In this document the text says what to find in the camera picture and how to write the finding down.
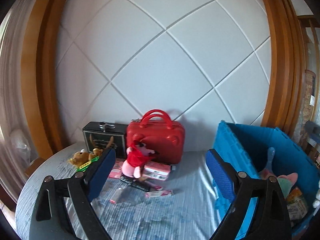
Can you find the brown bear plush toy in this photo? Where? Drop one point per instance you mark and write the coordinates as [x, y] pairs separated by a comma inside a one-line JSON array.
[[82, 157]]

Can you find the rolled patterned carpet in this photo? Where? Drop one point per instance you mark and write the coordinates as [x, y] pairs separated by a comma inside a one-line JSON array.
[[307, 107]]

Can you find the green-dressed pig plush toy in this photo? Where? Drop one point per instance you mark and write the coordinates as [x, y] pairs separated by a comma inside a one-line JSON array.
[[286, 182]]

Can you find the white plastic bag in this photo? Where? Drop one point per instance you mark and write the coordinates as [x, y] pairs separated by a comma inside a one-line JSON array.
[[21, 146]]

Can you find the striped blue table cloth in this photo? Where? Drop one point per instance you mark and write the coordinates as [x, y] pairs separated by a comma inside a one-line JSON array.
[[189, 213]]

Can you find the small red white box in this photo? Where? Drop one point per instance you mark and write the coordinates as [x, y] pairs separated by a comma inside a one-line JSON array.
[[116, 196]]

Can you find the blue plastic crate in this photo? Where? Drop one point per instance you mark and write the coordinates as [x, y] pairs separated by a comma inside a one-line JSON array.
[[245, 148]]

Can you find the pink tissue pack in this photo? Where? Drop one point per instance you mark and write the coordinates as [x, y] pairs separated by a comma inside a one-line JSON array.
[[116, 172]]

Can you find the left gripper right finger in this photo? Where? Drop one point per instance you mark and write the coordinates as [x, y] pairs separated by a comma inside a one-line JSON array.
[[258, 202]]

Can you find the pink white labelled box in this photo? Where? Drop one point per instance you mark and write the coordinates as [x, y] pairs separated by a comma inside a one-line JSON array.
[[157, 171]]

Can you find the white green medicine box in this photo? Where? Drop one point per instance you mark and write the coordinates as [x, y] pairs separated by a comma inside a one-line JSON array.
[[296, 205]]

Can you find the black gift box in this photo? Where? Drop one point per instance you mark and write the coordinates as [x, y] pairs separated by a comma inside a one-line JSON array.
[[98, 138]]

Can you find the small pink ointment tube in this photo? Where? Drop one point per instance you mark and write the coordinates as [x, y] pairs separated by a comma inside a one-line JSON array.
[[155, 194]]

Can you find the red-dressed pig plush toy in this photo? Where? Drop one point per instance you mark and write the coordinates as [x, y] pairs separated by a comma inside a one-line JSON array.
[[137, 156]]

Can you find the red bear suitcase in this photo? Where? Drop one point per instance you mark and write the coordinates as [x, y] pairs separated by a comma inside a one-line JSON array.
[[159, 133]]

